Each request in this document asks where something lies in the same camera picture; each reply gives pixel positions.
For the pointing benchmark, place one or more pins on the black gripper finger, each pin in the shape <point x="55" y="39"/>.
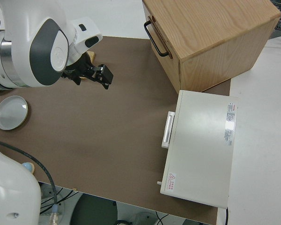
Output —
<point x="105" y="86"/>
<point x="77" y="81"/>

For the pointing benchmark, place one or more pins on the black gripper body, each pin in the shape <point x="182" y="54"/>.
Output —
<point x="106" y="75"/>

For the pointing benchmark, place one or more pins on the white toaster oven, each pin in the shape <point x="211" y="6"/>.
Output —
<point x="201" y="140"/>

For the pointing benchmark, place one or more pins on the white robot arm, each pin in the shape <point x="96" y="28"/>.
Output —
<point x="49" y="47"/>

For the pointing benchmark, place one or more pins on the small blue and wood container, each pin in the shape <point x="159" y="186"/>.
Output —
<point x="28" y="167"/>

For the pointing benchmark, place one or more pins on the light wooden drawer cabinet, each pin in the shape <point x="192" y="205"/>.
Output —
<point x="213" y="23"/>

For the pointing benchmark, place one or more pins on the gray round plate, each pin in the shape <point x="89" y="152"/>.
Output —
<point x="10" y="113"/>

